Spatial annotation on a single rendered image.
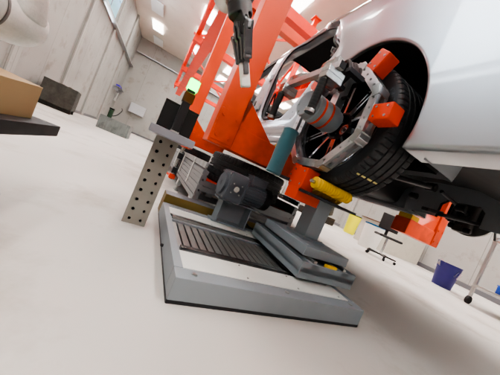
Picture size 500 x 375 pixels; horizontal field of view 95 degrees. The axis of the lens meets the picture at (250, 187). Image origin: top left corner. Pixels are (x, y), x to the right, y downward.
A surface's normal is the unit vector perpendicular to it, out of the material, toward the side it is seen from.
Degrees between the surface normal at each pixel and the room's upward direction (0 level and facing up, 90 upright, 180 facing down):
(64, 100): 90
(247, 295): 90
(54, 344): 0
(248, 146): 90
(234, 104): 90
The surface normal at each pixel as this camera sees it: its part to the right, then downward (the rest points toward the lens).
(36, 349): 0.40, -0.92
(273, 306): 0.38, 0.20
